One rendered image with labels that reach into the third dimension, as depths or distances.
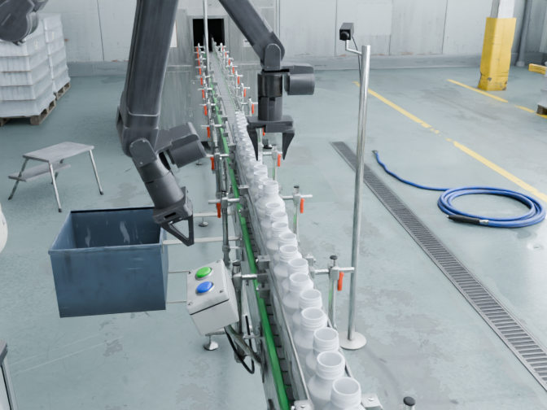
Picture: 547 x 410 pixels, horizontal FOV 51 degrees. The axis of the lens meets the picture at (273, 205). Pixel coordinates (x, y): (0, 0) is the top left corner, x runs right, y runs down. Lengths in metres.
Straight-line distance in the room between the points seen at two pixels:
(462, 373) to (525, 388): 0.26
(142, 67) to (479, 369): 2.28
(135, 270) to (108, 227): 0.32
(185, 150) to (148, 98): 0.13
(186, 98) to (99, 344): 3.37
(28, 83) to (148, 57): 6.74
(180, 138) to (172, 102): 4.84
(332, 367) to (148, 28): 0.55
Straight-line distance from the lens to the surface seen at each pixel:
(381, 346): 2.91
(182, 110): 5.88
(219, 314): 1.09
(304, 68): 1.32
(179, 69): 5.78
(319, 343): 0.87
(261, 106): 1.32
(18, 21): 1.29
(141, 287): 1.75
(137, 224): 2.00
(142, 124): 0.98
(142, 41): 0.91
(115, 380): 2.76
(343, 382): 0.80
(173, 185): 1.07
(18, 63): 7.63
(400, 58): 12.05
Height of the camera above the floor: 1.65
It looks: 21 degrees down
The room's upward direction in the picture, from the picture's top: straight up
